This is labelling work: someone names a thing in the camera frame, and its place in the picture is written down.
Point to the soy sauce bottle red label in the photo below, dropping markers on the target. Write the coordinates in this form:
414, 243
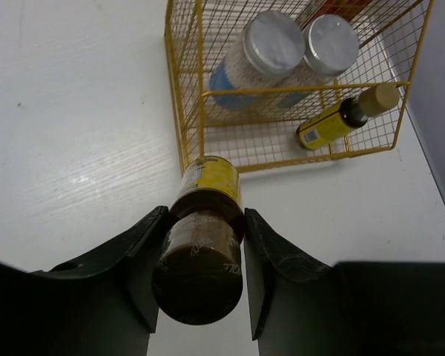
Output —
337, 9

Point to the small yellow bottle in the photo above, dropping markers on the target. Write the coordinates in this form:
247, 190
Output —
347, 116
198, 277

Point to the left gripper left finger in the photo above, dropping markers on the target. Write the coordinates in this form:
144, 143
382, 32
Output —
99, 303

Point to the yellow wire basket rack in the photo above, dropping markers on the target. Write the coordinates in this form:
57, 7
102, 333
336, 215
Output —
199, 33

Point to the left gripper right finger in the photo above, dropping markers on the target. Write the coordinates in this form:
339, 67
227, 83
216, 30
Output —
301, 306

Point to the blue label spice jar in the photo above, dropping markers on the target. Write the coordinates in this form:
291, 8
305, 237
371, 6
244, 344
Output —
332, 47
269, 48

